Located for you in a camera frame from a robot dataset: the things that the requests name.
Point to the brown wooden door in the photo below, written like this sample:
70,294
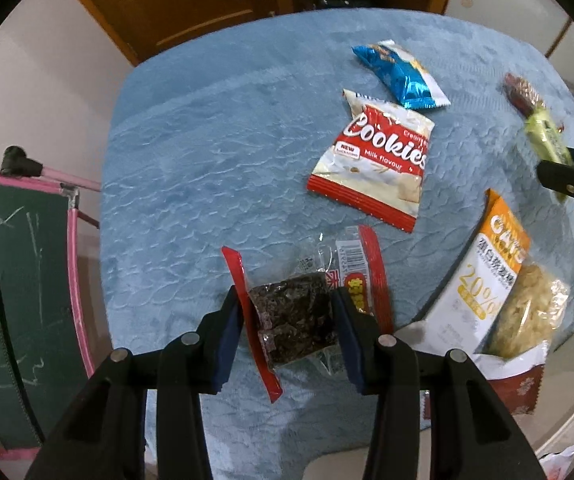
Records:
177,0

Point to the white plastic tray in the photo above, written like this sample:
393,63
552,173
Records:
567,400

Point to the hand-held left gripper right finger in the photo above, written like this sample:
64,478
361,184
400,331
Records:
349,340

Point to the red-edged dark snack packet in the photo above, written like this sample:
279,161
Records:
292,320

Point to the pink framed chalkboard easel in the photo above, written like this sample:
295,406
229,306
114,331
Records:
17,285

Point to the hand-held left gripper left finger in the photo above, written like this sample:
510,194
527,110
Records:
227,340

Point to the red patterned snack packet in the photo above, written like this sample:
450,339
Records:
512,385

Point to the red and white cookie packet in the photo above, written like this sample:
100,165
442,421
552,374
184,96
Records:
377,170

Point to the white and orange oat bar packet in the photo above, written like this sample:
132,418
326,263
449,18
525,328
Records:
482,280

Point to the floral sliding door wardrobe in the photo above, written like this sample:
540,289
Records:
517,10

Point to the clear packet of red dates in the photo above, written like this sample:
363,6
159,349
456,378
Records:
519,91

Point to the blue and white snack packet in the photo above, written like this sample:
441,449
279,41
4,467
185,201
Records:
402,75

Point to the green snack packet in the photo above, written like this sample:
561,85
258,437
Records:
547,135

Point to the blue plush tablecloth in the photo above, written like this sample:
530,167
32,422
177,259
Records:
192,160

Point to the clear puffed rice cake packet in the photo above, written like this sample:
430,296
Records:
527,310

